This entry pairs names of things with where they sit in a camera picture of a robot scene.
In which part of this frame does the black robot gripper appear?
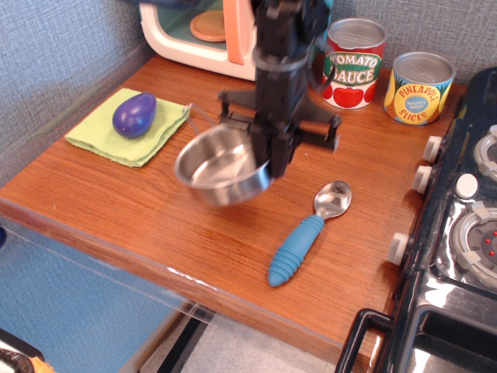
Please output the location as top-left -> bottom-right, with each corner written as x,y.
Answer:
218,62 -> 342,179

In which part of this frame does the stainless steel saucepan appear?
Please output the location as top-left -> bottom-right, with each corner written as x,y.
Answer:
174,103 -> 274,207

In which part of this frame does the toy microwave teal and orange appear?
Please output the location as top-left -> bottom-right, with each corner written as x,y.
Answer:
137,0 -> 334,82

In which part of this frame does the tomato sauce can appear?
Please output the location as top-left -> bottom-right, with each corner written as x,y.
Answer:
322,18 -> 387,109

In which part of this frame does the purple toy eggplant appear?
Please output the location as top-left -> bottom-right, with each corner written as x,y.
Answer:
112,92 -> 158,139

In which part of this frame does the green folded cloth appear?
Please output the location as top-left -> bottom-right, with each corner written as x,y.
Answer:
65,89 -> 189,167

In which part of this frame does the pineapple slices can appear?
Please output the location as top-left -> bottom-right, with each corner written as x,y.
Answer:
384,51 -> 456,126

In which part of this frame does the white stove knob middle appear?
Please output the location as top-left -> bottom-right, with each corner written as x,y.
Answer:
412,166 -> 433,194

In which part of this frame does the white stove knob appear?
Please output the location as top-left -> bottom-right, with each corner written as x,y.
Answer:
423,136 -> 443,164
388,232 -> 409,266
412,166 -> 433,194

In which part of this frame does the white stove knob upper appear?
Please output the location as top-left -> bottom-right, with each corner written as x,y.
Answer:
423,136 -> 443,164

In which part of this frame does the white stove knob lower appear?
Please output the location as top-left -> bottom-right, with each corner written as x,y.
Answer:
388,232 -> 409,266

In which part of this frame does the white round stove button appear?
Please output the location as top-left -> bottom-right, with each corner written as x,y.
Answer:
454,173 -> 478,199

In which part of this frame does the black toy stove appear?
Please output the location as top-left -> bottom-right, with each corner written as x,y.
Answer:
336,68 -> 496,372

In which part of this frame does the blue handled metal spoon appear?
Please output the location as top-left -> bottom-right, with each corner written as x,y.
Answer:
267,180 -> 353,287

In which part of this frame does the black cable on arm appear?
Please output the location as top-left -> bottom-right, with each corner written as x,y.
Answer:
308,37 -> 337,94

